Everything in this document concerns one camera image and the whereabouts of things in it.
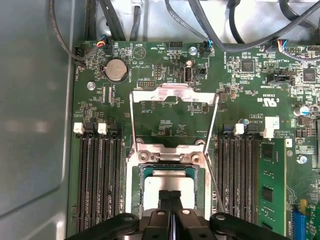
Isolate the green RAM stick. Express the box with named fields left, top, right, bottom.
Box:
left=258, top=138, right=287, bottom=237

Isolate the metal socket cover frame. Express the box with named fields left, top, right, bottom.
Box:
left=129, top=83, right=220, bottom=163

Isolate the thin wire locking lever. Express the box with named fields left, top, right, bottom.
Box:
left=204, top=152, right=226, bottom=214

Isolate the blue expansion slot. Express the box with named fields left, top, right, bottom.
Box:
left=291, top=199, right=308, bottom=240

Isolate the thick grey wire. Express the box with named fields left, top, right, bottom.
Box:
left=188, top=0, right=320, bottom=51

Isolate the black RAM slot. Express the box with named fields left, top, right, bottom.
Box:
left=73, top=121, right=89, bottom=232
left=243, top=122, right=258, bottom=226
left=86, top=121, right=101, bottom=232
left=229, top=122, right=245, bottom=226
left=109, top=121, right=126, bottom=232

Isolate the green motherboard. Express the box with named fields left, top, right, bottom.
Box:
left=72, top=39, right=320, bottom=240

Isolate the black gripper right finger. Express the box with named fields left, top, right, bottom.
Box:
left=170, top=190, right=286, bottom=240

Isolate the CPU socket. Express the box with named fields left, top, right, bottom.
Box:
left=126, top=138, right=213, bottom=221

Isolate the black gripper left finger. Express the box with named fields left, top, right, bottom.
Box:
left=66, top=189, right=174, bottom=240

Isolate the black wire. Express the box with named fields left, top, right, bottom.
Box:
left=129, top=3, right=145, bottom=43
left=98, top=0, right=127, bottom=43
left=227, top=0, right=245, bottom=44
left=48, top=0, right=87, bottom=68
left=164, top=0, right=212, bottom=45

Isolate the CPU silver top plate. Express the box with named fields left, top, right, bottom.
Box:
left=139, top=166, right=201, bottom=213

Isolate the silver coin battery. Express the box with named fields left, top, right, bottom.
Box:
left=101, top=57, right=129, bottom=82

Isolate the black open PC case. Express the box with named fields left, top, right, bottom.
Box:
left=0, top=0, right=320, bottom=240

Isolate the board USB port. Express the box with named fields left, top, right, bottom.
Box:
left=184, top=65, right=193, bottom=83

